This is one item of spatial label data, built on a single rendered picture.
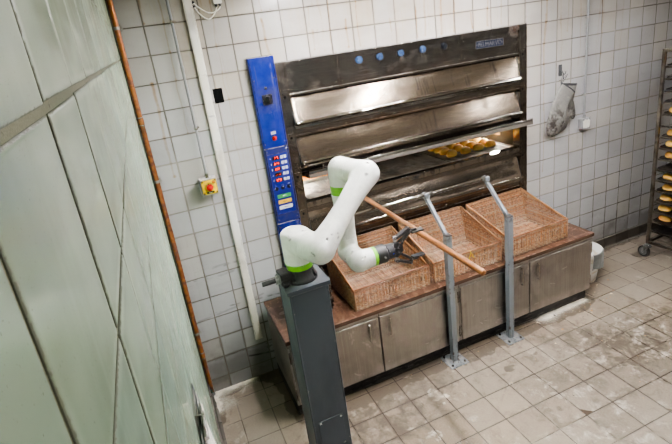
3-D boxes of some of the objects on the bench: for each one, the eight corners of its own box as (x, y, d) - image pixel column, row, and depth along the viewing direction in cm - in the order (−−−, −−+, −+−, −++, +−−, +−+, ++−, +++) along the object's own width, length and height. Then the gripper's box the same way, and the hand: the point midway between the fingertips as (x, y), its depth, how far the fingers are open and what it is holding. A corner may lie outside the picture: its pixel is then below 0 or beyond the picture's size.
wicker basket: (398, 256, 362) (395, 223, 353) (462, 237, 379) (460, 204, 370) (434, 284, 318) (432, 247, 309) (504, 260, 336) (503, 224, 327)
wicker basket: (326, 280, 342) (320, 245, 333) (395, 258, 361) (391, 224, 352) (355, 313, 299) (350, 273, 290) (432, 285, 318) (429, 247, 309)
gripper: (379, 226, 235) (417, 215, 242) (384, 272, 243) (421, 260, 250) (386, 231, 228) (425, 220, 235) (391, 278, 236) (429, 265, 243)
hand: (421, 241), depth 242 cm, fingers open, 13 cm apart
